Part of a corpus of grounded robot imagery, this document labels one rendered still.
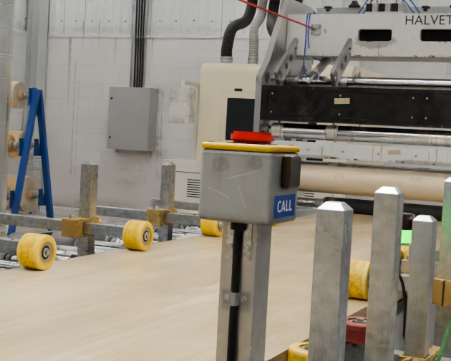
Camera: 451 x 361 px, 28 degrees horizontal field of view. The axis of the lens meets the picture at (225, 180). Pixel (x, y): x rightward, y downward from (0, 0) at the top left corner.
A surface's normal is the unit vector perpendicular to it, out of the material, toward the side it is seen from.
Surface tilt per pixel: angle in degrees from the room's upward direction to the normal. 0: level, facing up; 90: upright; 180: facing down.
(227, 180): 90
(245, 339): 90
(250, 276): 90
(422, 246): 90
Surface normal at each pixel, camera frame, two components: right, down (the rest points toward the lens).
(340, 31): -0.42, 0.03
